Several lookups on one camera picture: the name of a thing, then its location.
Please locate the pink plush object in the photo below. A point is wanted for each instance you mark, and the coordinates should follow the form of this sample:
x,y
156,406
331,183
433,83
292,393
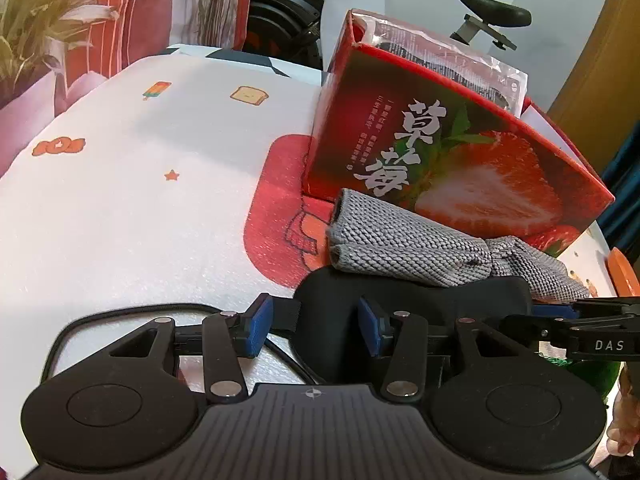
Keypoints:
x,y
627,410

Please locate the green fuzzy object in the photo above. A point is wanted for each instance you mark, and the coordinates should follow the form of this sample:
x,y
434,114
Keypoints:
x,y
600,375

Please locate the red strawberry print box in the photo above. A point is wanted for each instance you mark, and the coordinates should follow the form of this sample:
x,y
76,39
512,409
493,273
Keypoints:
x,y
380,110

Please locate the black eye mask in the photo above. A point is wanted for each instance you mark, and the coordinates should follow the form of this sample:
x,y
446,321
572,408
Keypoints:
x,y
330,300

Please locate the clear plastic bag with leaflet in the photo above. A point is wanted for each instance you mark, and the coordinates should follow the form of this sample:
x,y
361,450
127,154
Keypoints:
x,y
425,45

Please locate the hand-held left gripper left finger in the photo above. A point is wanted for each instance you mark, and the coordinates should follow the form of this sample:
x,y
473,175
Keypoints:
x,y
260,327

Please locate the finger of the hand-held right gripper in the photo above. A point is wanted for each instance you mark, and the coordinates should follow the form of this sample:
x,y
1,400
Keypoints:
x,y
555,311
530,329

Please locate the grey knitted cloth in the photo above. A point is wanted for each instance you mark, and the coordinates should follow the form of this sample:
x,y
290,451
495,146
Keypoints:
x,y
390,240

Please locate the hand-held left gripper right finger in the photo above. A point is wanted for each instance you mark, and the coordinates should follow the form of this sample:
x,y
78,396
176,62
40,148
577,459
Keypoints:
x,y
367,329

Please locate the blue cloth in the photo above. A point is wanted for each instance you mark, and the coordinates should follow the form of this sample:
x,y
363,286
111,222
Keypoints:
x,y
627,185

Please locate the wooden door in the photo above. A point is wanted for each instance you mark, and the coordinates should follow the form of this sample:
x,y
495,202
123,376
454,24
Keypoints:
x,y
610,60

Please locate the orange object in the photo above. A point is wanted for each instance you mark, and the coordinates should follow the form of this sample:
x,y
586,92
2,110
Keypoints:
x,y
625,272

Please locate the black exercise bike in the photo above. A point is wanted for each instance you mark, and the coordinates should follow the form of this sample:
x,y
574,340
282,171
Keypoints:
x,y
280,15

